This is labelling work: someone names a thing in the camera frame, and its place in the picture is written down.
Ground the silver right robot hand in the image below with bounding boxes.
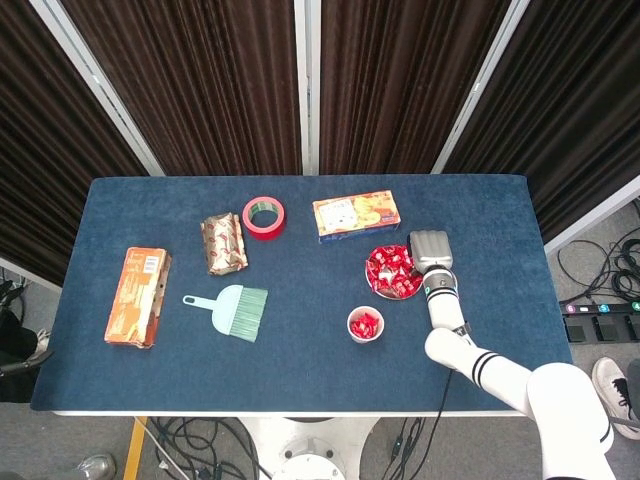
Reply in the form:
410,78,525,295
407,229,455,276

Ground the plate of red candies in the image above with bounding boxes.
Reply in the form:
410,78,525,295
367,244,424,299

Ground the red object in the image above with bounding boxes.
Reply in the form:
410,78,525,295
350,310,381,339

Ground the white paper cup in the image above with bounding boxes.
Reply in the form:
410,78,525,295
346,305,386,344

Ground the round metal plate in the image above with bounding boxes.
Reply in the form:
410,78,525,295
365,243,426,301

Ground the blue yellow cracker box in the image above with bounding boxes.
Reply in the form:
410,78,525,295
312,189,403,245

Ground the brown curtain panel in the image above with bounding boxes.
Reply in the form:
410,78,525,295
59,0,304,176
319,0,512,175
0,0,151,286
442,0,640,244

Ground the red tape roll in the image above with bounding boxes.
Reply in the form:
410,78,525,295
242,196,287,242

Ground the blue felt tablecloth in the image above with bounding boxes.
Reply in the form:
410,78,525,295
29,174,575,412

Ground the white green hand brush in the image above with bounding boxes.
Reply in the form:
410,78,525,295
182,284,269,344

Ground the brown patterned snack bag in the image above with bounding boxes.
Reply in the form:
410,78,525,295
200,211,250,276

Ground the white sneaker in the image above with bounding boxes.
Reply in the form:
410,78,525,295
592,357,640,441

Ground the orange cardboard box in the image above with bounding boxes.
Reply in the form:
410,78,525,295
103,246,173,350

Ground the grey shoe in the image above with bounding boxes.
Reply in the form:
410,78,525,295
64,452,117,480

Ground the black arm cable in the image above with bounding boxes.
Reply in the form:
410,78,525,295
436,368,455,421

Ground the white partition bottom rail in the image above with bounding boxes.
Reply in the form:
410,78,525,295
543,174,640,255
0,257,64,294

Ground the white partition post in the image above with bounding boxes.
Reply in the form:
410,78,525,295
430,0,531,175
293,0,322,176
28,0,166,176

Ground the black floor cable bundle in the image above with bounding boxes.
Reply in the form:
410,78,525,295
557,199,640,306
382,417,451,480
144,417,271,480

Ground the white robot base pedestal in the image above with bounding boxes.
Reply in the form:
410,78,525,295
234,415,379,480

